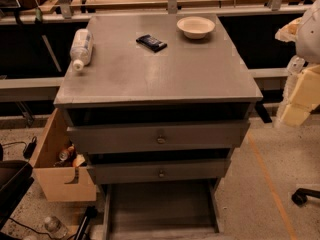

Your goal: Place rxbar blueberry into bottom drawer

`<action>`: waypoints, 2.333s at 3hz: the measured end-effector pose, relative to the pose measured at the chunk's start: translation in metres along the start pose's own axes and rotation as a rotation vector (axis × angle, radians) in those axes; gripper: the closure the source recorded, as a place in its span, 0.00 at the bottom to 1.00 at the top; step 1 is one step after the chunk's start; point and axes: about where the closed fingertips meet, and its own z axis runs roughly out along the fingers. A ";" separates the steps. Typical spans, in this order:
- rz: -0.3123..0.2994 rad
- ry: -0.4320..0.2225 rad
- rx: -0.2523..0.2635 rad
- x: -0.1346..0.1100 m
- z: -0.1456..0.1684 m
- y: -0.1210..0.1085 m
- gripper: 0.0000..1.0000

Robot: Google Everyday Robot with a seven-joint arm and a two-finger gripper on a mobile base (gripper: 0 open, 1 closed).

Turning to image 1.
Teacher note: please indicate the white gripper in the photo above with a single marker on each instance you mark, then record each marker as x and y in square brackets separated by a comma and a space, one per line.
[309, 39]

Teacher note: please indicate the dark blue rxbar wrapper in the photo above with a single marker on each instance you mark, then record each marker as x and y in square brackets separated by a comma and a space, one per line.
[151, 43]

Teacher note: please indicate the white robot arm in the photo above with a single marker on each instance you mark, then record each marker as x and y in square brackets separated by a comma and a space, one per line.
[305, 33]

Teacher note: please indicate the grey drawer cabinet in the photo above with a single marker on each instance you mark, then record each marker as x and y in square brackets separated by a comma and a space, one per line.
[126, 83]

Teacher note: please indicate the grey top drawer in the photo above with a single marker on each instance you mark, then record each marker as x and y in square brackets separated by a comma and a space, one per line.
[128, 138]

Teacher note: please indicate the grey open bottom drawer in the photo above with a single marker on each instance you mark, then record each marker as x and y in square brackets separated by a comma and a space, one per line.
[172, 210]

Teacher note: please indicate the grey middle drawer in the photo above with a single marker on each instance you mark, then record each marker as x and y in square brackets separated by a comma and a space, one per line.
[158, 171]

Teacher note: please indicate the black chair caster base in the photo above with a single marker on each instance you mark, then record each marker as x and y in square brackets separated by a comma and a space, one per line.
[301, 195]

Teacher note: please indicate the white bowl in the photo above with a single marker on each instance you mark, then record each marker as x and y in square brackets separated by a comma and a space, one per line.
[194, 27]

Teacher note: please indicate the clear plastic water bottle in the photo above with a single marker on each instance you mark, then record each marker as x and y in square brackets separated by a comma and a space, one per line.
[81, 49]

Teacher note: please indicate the bottle inside cardboard box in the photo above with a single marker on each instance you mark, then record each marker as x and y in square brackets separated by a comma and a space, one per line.
[67, 153]

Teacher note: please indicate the cardboard box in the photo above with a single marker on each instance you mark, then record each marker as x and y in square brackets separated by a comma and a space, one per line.
[59, 184]

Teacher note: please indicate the black power adapter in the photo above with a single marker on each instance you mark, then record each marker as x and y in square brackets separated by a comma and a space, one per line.
[27, 153]

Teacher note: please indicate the plastic bottle on floor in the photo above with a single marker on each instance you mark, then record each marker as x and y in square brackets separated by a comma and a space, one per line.
[55, 227]

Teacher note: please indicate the black office chair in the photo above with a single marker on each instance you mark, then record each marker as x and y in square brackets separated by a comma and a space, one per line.
[15, 180]

